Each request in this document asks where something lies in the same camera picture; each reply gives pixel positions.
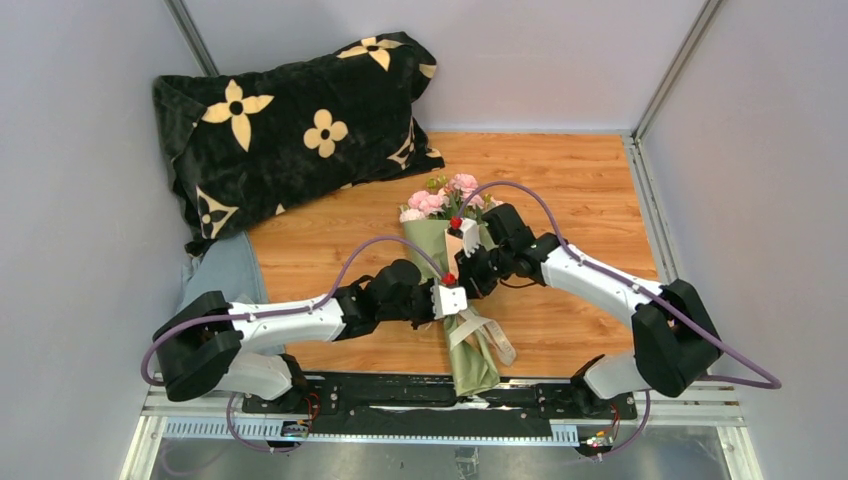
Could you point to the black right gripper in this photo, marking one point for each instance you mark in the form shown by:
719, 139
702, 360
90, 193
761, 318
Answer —
474, 285

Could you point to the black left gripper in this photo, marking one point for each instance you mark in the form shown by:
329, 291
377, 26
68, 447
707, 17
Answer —
429, 316

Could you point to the pink fake flower stem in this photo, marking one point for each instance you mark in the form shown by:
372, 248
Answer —
425, 205
461, 201

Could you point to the green and peach wrapping paper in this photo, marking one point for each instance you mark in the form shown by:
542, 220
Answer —
473, 367

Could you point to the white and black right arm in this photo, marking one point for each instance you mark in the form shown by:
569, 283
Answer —
674, 339

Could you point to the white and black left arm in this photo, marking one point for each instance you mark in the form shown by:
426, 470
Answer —
213, 344

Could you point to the light blue cloth bag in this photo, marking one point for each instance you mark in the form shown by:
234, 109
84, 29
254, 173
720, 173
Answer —
230, 266

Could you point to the black floral pillow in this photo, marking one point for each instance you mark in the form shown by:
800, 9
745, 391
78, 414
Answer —
240, 149

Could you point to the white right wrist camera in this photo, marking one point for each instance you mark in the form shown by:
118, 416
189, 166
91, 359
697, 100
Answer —
464, 233

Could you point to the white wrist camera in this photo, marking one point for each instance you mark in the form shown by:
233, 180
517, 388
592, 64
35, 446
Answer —
464, 233
448, 301

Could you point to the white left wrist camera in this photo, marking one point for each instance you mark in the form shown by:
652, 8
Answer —
448, 301

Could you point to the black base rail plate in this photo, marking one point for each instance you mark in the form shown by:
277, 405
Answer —
427, 406

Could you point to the aluminium frame rail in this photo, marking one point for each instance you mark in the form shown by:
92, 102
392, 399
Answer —
218, 416

